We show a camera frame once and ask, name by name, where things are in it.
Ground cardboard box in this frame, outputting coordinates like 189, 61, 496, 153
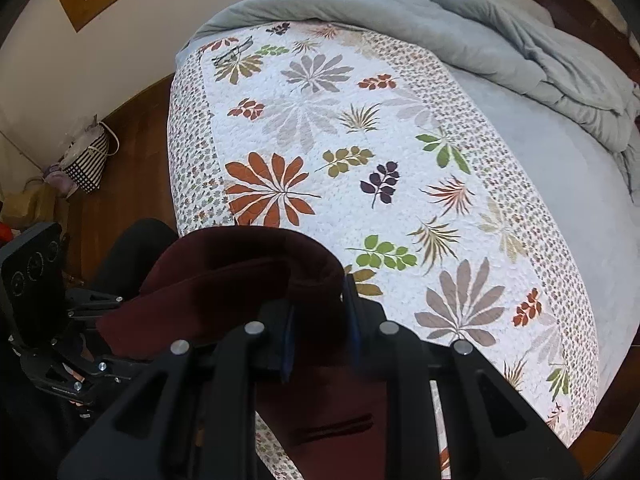
2, 177, 58, 231

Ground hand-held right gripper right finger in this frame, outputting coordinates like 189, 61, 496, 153
342, 272, 583, 480

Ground maroon pants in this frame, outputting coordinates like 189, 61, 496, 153
95, 225, 391, 480

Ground eyeglasses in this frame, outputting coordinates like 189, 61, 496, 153
212, 40, 256, 66

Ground grey comforter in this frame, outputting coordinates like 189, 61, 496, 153
192, 0, 640, 153

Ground light blue bed sheet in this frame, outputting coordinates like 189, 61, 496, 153
447, 65, 640, 401

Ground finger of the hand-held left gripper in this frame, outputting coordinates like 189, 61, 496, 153
65, 287, 125, 321
20, 335, 151, 413

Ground checked tote bag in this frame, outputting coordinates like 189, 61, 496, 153
57, 120, 121, 195

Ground floral quilt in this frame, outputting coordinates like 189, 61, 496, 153
166, 22, 601, 480

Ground dark wooden bed frame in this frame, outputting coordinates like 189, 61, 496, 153
530, 0, 640, 456

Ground purple soft item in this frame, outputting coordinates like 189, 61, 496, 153
42, 162, 78, 196

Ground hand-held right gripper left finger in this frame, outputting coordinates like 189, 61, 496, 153
57, 302, 301, 480

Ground person's left leg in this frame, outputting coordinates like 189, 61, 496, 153
0, 217, 181, 480

